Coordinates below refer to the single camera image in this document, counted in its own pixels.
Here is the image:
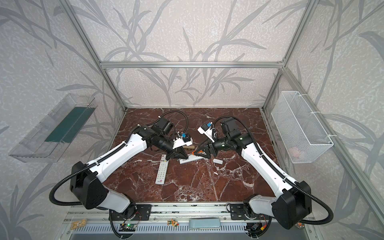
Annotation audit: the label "white remote control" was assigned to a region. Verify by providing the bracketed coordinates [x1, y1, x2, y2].
[179, 155, 206, 164]
[155, 155, 169, 185]

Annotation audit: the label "white battery cover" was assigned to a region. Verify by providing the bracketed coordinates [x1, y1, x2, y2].
[213, 159, 224, 165]

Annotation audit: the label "orange handled screwdriver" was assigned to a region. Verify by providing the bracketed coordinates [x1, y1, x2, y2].
[188, 154, 207, 161]

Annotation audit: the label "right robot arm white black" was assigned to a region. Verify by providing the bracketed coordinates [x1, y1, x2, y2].
[194, 117, 312, 230]

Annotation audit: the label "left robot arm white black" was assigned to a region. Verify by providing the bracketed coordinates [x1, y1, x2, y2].
[70, 117, 193, 215]

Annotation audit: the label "pink object in basket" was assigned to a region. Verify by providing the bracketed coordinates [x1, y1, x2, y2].
[289, 147, 303, 159]

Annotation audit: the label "left green led controller board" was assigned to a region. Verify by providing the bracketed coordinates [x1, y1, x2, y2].
[118, 223, 138, 232]

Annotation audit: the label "tan circuit board piece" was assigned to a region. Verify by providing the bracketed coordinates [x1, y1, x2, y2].
[70, 219, 87, 230]

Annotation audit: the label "blue toy shovel wooden handle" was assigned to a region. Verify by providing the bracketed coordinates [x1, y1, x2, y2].
[183, 145, 196, 150]

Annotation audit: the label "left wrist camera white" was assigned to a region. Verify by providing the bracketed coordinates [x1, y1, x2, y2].
[173, 133, 193, 149]

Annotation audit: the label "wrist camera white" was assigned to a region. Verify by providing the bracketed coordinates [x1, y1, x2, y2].
[198, 122, 216, 143]
[173, 133, 193, 149]

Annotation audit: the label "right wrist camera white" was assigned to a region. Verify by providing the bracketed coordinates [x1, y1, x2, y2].
[198, 122, 216, 143]

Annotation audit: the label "left black corrugated cable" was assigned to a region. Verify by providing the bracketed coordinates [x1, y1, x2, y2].
[48, 109, 189, 207]

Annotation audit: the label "black corrugated cable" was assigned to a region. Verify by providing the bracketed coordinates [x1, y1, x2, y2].
[211, 116, 334, 226]
[48, 109, 189, 207]

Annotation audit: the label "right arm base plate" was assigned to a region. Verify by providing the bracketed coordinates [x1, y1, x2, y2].
[226, 203, 250, 221]

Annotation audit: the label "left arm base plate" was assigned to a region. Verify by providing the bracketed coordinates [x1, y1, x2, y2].
[109, 204, 152, 222]

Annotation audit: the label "white wire mesh basket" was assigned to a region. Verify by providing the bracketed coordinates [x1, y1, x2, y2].
[272, 91, 334, 164]

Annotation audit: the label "grey rectangular box on rail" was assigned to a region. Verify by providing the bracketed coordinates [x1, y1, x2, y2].
[189, 218, 221, 230]

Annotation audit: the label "right controller board wires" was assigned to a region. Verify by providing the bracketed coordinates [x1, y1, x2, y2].
[244, 220, 269, 238]

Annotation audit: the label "clear plastic wall shelf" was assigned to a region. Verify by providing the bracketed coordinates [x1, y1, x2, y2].
[9, 94, 98, 163]

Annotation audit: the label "right black corrugated cable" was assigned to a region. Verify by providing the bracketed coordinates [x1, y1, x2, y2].
[211, 116, 334, 226]

